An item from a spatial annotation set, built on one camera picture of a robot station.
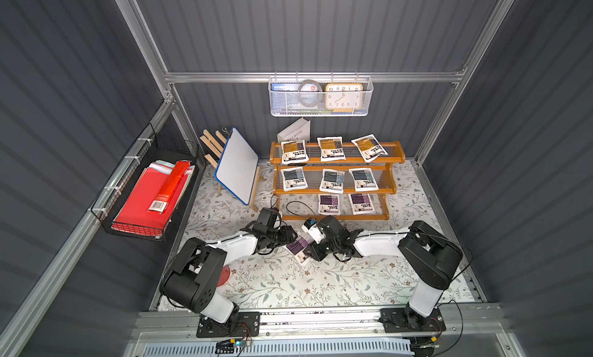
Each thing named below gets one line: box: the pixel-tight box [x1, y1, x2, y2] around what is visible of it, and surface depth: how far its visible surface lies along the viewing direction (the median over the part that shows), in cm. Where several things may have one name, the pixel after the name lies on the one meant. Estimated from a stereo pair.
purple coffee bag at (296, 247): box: [285, 237, 309, 264], surface depth 91 cm
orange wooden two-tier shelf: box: [269, 140, 406, 221], surface depth 96 cm
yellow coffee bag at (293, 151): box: [281, 139, 309, 165], surface depth 83 cm
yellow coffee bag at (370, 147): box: [350, 133, 389, 163], surface depth 84 cm
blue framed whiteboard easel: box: [199, 126, 267, 214], surface depth 93 cm
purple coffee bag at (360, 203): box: [347, 193, 376, 216], surface depth 104 cm
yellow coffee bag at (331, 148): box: [316, 136, 347, 163], surface depth 84 cm
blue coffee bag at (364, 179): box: [348, 167, 380, 192], surface depth 93 cm
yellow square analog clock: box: [325, 82, 364, 113], surface depth 90 cm
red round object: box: [216, 264, 231, 288], surface depth 86 cm
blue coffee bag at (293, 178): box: [280, 166, 309, 192], surface depth 93 cm
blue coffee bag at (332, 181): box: [318, 168, 346, 194], surface depth 93 cm
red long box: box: [148, 160, 191, 214], surface depth 74 cm
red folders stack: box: [110, 159, 196, 238], surface depth 72 cm
